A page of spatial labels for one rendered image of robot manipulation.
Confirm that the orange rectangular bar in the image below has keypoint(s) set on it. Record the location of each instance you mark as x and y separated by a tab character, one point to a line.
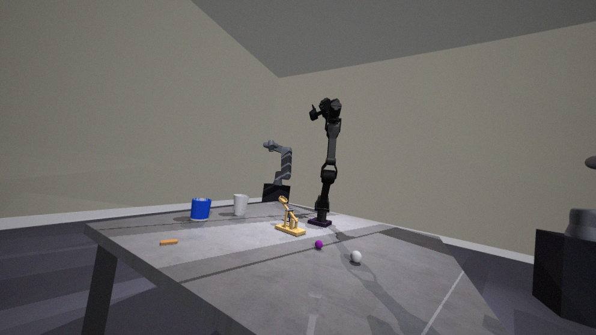
168	242

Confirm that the blue open-top cup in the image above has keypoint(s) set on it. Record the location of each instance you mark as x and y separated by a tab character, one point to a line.
200	209

